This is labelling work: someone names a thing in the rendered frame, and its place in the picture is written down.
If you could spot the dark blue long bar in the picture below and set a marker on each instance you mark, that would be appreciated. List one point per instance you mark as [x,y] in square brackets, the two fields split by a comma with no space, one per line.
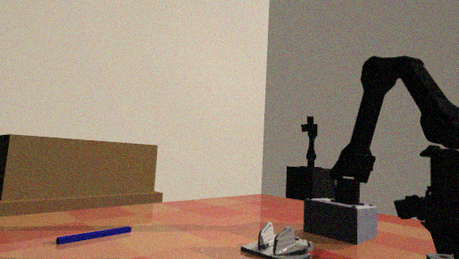
[90,235]

